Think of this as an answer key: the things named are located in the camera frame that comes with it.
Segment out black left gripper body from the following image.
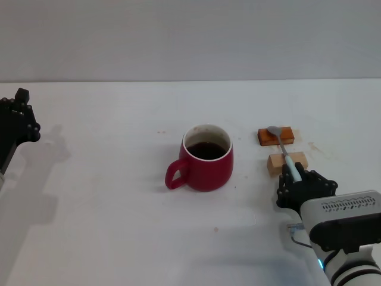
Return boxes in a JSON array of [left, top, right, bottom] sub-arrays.
[[0, 112, 27, 176]]

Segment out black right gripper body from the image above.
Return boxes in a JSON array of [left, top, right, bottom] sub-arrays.
[[287, 181, 336, 215]]

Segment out metal spoon with blue handle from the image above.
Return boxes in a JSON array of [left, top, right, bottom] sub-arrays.
[[266, 125, 301, 183]]

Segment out red ceramic coffee cup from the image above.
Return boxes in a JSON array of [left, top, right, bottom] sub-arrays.
[[165, 123, 235, 192]]

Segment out light wooden spoon rest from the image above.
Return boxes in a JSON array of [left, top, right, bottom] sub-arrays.
[[266, 151, 308, 177]]

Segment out dark orange wooden block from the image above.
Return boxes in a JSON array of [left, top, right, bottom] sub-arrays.
[[257, 126, 295, 147]]

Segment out grey cable with metal plug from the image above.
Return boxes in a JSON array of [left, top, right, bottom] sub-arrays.
[[286, 222, 313, 248]]

